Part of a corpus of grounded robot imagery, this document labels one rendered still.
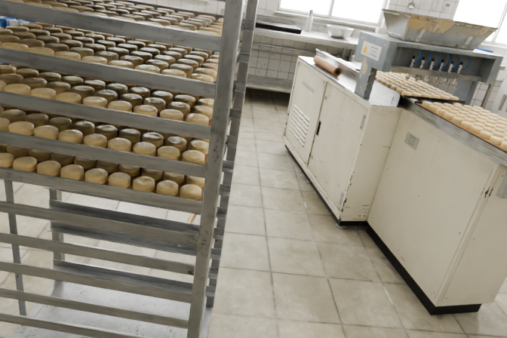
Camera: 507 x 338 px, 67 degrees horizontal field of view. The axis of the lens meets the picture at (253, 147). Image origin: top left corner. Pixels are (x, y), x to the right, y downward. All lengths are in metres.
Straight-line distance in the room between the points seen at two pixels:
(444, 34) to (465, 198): 0.92
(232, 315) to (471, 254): 1.09
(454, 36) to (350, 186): 1.00
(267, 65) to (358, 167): 3.20
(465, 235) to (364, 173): 0.69
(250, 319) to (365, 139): 1.13
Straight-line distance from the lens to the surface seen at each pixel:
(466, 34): 2.45
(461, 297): 2.19
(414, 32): 2.28
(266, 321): 1.86
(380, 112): 2.24
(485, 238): 2.01
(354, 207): 2.47
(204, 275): 0.95
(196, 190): 0.92
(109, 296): 1.71
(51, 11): 0.85
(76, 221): 1.01
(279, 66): 5.30
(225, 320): 1.83
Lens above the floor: 1.35
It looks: 23 degrees down
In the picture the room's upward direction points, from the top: 9 degrees clockwise
